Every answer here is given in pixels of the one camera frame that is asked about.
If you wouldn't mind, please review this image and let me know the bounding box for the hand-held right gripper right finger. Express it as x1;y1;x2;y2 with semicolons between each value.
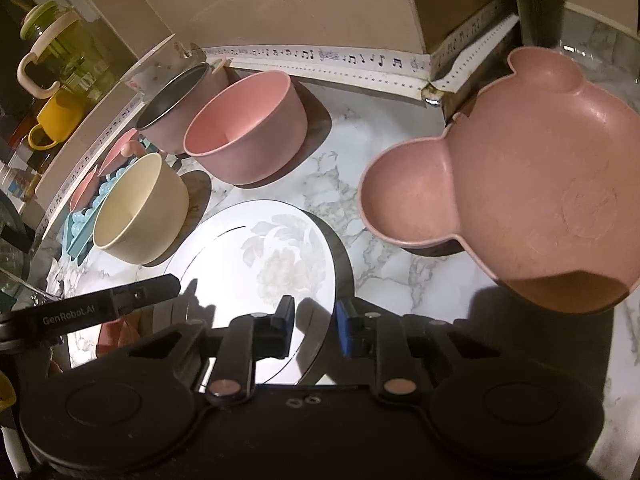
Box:
336;297;502;406

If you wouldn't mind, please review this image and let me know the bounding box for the cream bowl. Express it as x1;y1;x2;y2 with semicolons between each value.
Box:
92;152;190;265

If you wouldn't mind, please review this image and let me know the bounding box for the blue beaded tray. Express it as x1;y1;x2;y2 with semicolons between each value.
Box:
62;145;151;263

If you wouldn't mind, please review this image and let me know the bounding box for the green pitcher with cream handle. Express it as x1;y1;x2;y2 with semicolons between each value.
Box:
17;1;118;106

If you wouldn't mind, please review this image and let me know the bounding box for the small pink dish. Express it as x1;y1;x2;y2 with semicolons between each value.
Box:
67;165;101;213
97;127;141;176

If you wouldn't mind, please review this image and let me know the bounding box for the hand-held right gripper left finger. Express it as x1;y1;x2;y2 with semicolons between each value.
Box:
127;295;297;407

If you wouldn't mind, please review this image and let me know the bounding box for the pink pot with dark interior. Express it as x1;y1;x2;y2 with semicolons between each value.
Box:
135;58;231;156

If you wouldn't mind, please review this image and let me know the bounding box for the yellow mug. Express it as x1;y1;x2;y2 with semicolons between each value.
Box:
27;91;88;151

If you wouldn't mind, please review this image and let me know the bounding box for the white floral plate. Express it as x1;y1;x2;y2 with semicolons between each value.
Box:
65;199;337;388

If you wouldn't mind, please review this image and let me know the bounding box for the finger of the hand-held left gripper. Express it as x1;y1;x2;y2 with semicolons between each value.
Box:
112;273;182;319

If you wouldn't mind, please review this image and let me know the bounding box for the pink bowl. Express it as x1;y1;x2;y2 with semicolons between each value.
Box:
183;71;309;186

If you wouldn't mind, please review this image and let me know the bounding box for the pink bear-shaped plate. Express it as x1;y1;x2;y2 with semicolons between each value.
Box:
357;46;640;315

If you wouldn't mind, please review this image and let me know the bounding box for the white tube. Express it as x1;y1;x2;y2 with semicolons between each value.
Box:
0;425;32;479

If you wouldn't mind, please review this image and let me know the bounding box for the white speckled cup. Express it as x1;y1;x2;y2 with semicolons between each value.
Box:
122;34;208;93

